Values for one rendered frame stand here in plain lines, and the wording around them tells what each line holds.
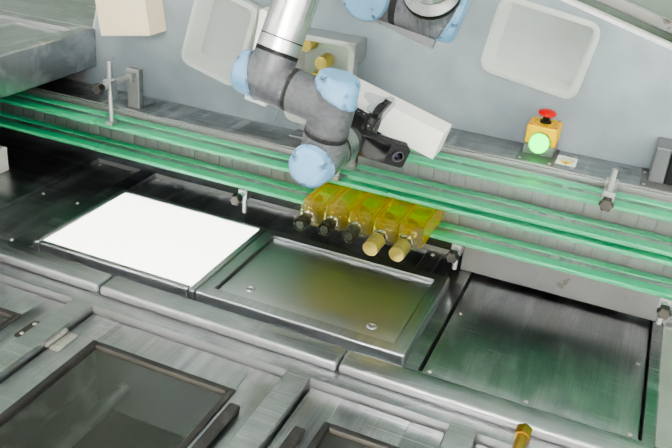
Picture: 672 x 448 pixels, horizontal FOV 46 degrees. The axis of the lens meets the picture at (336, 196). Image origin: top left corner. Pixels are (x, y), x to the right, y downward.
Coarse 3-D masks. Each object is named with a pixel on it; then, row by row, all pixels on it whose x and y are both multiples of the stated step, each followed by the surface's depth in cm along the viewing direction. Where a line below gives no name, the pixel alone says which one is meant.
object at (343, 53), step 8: (312, 40) 189; (320, 40) 188; (328, 40) 187; (336, 40) 187; (320, 48) 197; (328, 48) 196; (336, 48) 195; (344, 48) 194; (352, 48) 186; (304, 56) 199; (312, 56) 198; (336, 56) 196; (344, 56) 195; (352, 56) 186; (296, 64) 196; (304, 64) 200; (312, 64) 199; (336, 64) 196; (344, 64) 196; (352, 64) 187; (352, 72) 188; (296, 120) 198; (304, 120) 198
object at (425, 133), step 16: (384, 96) 161; (368, 112) 160; (400, 112) 157; (416, 112) 160; (384, 128) 160; (400, 128) 159; (416, 128) 157; (432, 128) 156; (448, 128) 158; (416, 144) 159; (432, 144) 157
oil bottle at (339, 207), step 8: (344, 192) 183; (352, 192) 183; (360, 192) 184; (336, 200) 179; (344, 200) 179; (352, 200) 179; (328, 208) 175; (336, 208) 175; (344, 208) 175; (336, 216) 174; (344, 216) 175; (344, 224) 175
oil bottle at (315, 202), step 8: (328, 184) 187; (336, 184) 187; (312, 192) 182; (320, 192) 182; (328, 192) 183; (336, 192) 184; (304, 200) 178; (312, 200) 178; (320, 200) 179; (328, 200) 179; (304, 208) 177; (312, 208) 176; (320, 208) 176; (320, 216) 177; (312, 224) 178
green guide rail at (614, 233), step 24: (360, 168) 188; (408, 192) 180; (432, 192) 179; (456, 192) 181; (480, 192) 181; (504, 216) 173; (528, 216) 171; (552, 216) 173; (576, 216) 173; (624, 240) 165; (648, 240) 166
